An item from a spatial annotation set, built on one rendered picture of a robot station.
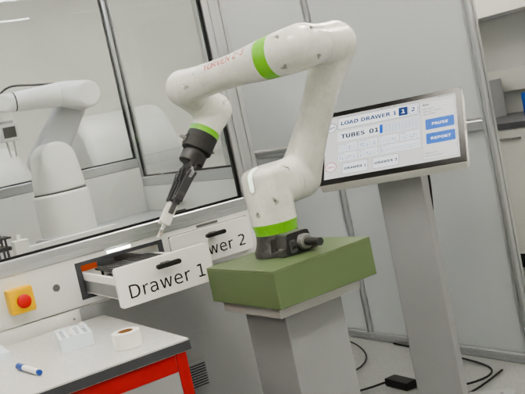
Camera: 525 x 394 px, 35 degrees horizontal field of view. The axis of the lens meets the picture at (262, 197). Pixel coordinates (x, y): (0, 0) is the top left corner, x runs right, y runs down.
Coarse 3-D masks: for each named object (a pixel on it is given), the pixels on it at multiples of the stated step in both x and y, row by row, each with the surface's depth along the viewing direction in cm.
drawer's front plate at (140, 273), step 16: (160, 256) 228; (176, 256) 230; (192, 256) 233; (208, 256) 236; (112, 272) 222; (128, 272) 223; (144, 272) 225; (160, 272) 228; (176, 272) 230; (192, 272) 233; (128, 288) 223; (160, 288) 228; (176, 288) 230; (128, 304) 223
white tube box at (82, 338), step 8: (64, 328) 223; (72, 328) 223; (80, 328) 220; (88, 328) 217; (56, 336) 218; (64, 336) 215; (72, 336) 212; (80, 336) 213; (88, 336) 213; (64, 344) 211; (72, 344) 212; (80, 344) 213; (88, 344) 213; (64, 352) 211
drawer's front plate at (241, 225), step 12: (204, 228) 269; (216, 228) 271; (228, 228) 274; (240, 228) 276; (180, 240) 265; (192, 240) 267; (204, 240) 269; (216, 240) 271; (228, 240) 274; (240, 240) 276; (228, 252) 273
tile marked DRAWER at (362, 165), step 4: (356, 160) 290; (360, 160) 289; (364, 160) 289; (344, 164) 291; (348, 164) 291; (352, 164) 290; (356, 164) 289; (360, 164) 289; (364, 164) 288; (344, 168) 291; (348, 168) 290; (352, 168) 289; (356, 168) 288; (360, 168) 288; (364, 168) 287; (344, 172) 290; (348, 172) 289; (352, 172) 288
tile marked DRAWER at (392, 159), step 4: (380, 156) 287; (384, 156) 286; (388, 156) 286; (392, 156) 285; (396, 156) 284; (376, 160) 287; (380, 160) 286; (384, 160) 285; (388, 160) 285; (392, 160) 284; (396, 160) 283; (376, 164) 286; (380, 164) 285; (384, 164) 285; (388, 164) 284; (392, 164) 283; (396, 164) 283; (376, 168) 285
